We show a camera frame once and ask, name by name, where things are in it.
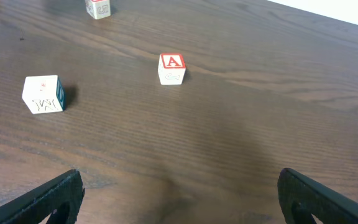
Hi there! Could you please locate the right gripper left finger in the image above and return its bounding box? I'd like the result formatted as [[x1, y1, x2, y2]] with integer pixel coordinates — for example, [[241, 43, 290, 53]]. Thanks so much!
[[0, 169, 85, 223]]

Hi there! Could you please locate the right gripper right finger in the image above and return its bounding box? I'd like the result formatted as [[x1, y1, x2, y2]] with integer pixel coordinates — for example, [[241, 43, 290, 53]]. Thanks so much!
[[277, 168, 358, 224]]

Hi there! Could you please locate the wooden block with M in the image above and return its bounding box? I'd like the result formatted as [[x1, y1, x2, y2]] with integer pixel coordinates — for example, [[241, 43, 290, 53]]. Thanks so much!
[[22, 75, 65, 114]]

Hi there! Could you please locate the red letter A block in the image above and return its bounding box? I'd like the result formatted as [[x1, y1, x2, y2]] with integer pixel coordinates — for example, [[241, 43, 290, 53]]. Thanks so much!
[[158, 53, 186, 85]]

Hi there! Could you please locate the red letter E block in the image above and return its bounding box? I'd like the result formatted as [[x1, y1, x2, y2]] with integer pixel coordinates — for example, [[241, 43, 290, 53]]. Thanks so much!
[[85, 0, 111, 19]]

